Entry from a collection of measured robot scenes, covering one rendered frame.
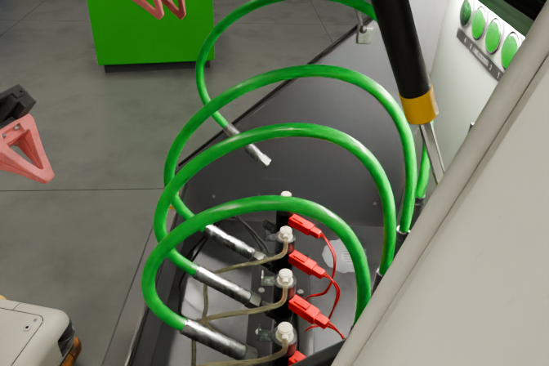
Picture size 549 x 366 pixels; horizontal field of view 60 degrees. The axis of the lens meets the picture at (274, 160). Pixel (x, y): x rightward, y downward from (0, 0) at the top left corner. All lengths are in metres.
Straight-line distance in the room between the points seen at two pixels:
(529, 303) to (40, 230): 2.47
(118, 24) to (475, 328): 3.91
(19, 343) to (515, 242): 1.64
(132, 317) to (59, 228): 1.77
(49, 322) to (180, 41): 2.79
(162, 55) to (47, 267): 2.26
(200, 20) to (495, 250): 3.87
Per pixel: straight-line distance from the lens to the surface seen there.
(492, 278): 0.22
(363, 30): 0.93
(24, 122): 0.62
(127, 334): 0.81
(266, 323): 0.76
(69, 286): 2.26
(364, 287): 0.49
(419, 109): 0.28
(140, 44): 4.08
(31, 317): 1.81
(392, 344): 0.29
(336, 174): 1.08
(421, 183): 0.72
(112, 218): 2.55
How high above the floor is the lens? 1.58
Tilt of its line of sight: 33 degrees down
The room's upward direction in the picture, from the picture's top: 3 degrees clockwise
